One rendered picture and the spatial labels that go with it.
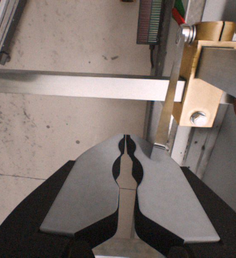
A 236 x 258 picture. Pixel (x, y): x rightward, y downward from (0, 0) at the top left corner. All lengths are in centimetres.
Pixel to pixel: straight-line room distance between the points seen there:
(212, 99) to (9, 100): 129
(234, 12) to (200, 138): 34
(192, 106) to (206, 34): 9
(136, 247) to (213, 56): 29
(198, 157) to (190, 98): 41
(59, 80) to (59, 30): 91
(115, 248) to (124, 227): 172
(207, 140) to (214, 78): 43
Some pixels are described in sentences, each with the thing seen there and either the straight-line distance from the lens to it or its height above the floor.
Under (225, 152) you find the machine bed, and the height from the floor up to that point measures 68.
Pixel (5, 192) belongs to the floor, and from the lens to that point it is 200.
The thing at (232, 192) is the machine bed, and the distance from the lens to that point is 58.
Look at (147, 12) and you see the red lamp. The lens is 41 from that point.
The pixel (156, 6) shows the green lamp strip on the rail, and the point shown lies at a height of 70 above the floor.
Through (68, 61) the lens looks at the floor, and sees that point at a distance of 116.
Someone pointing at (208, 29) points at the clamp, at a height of 87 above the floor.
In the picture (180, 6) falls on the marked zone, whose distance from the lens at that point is 35.
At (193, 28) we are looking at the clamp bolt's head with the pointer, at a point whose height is 85.
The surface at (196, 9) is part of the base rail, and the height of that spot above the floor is 70.
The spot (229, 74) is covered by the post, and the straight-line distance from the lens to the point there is 19.
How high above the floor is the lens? 110
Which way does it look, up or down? 62 degrees down
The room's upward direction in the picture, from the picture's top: 175 degrees counter-clockwise
